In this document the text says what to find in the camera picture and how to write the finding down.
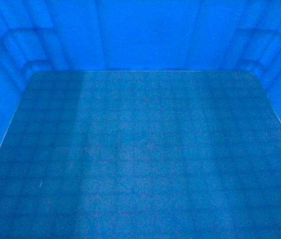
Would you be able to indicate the large blue plastic crate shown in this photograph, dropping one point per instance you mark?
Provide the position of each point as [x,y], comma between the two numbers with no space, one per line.
[140,119]

